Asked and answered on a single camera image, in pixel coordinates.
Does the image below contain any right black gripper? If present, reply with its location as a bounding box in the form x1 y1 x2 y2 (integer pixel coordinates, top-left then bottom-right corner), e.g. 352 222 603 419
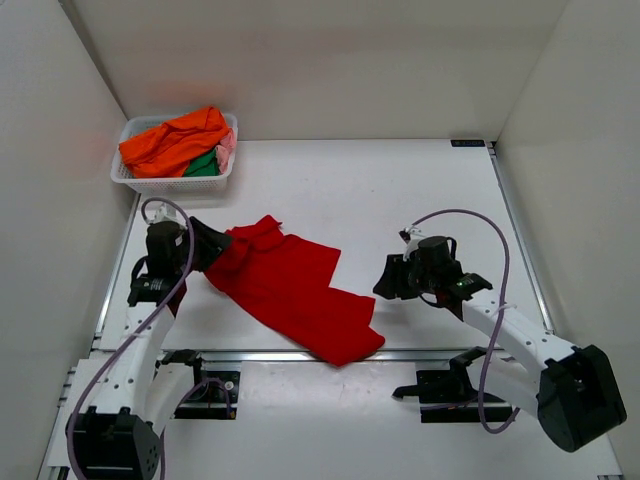
373 254 438 301

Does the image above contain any red t shirt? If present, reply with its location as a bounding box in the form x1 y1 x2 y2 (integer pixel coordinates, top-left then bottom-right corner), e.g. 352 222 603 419
205 215 385 367

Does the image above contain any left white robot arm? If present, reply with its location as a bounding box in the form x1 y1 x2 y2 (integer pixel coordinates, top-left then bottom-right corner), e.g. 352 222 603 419
66 217 232 479

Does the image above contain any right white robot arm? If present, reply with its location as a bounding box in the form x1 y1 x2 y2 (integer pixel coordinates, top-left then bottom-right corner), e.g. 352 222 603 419
373 229 627 452

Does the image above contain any green t shirt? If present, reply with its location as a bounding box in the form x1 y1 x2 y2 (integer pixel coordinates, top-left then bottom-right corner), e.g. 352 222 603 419
183 149 220 177

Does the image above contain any pink t shirt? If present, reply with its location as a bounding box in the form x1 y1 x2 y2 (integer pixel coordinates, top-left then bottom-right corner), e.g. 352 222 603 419
215 129 237 175

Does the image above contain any white plastic basket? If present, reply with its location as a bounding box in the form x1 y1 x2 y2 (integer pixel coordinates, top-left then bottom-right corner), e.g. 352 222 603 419
110 115 237 195

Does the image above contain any orange t shirt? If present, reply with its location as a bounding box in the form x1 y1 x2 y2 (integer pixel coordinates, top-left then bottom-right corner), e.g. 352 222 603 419
118 106 232 179

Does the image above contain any blue table label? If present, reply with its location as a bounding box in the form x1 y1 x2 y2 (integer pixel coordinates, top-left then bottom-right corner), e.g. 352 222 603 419
450 139 485 148

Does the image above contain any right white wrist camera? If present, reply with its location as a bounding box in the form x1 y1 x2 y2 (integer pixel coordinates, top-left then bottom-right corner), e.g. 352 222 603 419
399 225 426 258

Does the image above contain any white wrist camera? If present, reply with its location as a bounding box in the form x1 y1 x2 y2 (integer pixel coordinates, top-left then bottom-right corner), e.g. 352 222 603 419
148 203 178 225
399 225 426 258

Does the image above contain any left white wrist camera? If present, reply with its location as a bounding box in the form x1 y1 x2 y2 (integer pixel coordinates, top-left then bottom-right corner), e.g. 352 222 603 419
148 203 178 225

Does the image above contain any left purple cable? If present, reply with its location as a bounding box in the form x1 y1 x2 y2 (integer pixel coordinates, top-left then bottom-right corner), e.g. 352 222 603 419
65 197 232 480

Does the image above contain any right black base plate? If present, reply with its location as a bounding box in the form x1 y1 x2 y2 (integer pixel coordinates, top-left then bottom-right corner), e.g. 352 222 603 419
392 368 516 424

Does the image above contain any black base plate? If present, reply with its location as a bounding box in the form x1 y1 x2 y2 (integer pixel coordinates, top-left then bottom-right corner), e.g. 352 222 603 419
392 368 516 424
173 362 241 421

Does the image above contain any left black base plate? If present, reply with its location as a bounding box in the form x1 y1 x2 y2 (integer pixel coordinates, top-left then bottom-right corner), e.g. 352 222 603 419
173 362 241 421

